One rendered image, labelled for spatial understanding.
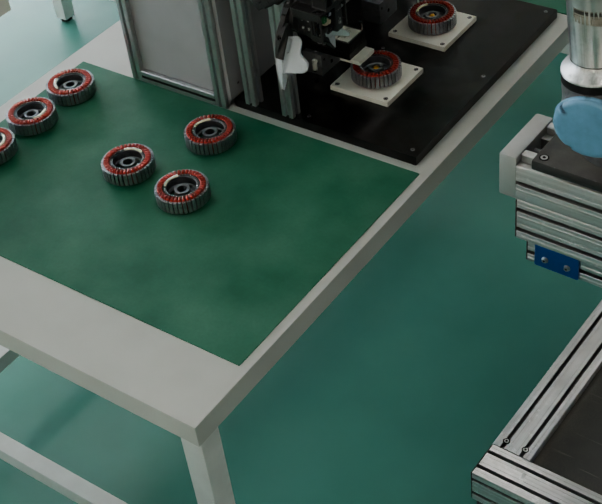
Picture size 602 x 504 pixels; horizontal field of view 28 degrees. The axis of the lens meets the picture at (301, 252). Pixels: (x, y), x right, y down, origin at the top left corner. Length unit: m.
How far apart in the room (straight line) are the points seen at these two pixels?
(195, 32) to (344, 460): 1.06
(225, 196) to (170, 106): 0.37
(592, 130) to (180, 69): 1.22
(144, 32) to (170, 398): 1.00
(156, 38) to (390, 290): 1.00
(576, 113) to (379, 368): 1.44
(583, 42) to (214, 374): 0.85
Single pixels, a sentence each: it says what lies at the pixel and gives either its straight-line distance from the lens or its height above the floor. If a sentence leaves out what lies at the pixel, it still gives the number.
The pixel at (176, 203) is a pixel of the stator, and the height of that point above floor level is 0.78.
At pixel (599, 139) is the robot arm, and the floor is 1.19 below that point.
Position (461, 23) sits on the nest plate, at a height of 0.78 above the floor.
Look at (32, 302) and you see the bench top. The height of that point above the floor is 0.75.
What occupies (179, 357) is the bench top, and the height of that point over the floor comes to 0.75.
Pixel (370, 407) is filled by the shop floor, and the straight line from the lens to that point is 3.03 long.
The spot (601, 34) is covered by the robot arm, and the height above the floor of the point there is 1.35.
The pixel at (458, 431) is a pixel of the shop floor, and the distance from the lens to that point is 2.97.
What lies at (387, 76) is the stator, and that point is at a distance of 2.67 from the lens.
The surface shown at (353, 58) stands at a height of 0.83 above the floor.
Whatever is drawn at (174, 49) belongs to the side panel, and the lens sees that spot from 2.77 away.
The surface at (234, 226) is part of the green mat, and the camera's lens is 2.41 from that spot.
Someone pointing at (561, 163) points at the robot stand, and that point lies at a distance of 2.04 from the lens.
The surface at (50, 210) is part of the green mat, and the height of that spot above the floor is 0.75.
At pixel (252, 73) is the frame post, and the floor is 0.85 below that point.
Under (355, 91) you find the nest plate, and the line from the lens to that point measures 2.68.
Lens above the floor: 2.28
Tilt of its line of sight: 41 degrees down
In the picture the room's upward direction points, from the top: 8 degrees counter-clockwise
